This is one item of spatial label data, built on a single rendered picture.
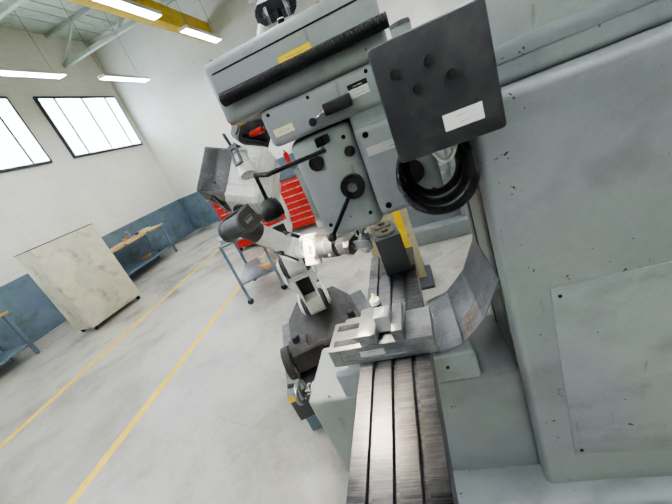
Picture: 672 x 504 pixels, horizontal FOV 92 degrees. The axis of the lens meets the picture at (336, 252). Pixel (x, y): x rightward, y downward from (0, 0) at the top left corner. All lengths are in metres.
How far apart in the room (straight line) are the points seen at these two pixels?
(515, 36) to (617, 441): 1.26
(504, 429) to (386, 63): 1.29
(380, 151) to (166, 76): 11.24
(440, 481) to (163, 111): 11.91
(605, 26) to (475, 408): 1.16
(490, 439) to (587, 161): 1.05
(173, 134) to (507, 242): 11.63
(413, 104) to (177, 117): 11.42
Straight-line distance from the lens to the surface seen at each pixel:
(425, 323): 1.09
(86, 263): 6.98
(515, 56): 0.97
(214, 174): 1.46
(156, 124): 12.39
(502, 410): 1.42
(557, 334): 1.13
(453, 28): 0.68
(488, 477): 1.67
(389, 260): 1.52
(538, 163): 0.88
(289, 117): 0.95
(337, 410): 1.43
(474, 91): 0.68
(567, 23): 1.00
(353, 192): 0.94
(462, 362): 1.22
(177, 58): 11.77
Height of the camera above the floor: 1.64
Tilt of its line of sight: 21 degrees down
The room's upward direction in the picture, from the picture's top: 23 degrees counter-clockwise
